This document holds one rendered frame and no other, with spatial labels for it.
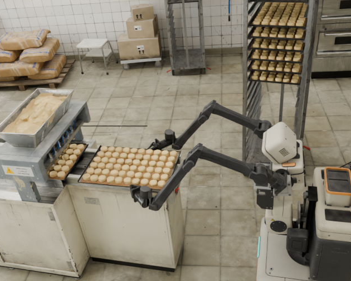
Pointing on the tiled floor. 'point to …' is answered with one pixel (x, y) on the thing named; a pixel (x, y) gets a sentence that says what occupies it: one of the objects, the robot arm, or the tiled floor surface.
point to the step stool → (96, 50)
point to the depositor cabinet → (36, 229)
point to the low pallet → (23, 83)
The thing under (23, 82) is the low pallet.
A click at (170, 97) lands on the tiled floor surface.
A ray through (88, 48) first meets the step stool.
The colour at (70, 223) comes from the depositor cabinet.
